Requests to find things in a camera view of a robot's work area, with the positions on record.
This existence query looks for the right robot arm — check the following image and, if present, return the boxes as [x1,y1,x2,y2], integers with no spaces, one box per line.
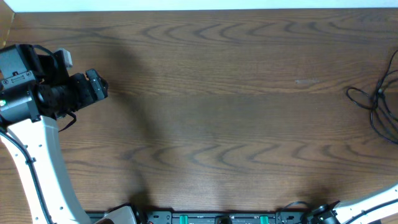
[303,184,397,224]

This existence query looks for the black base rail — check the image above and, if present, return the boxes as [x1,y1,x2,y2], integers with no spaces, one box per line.
[133,210,305,224]

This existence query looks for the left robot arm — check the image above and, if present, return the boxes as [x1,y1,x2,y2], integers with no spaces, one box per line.
[1,69,136,223]

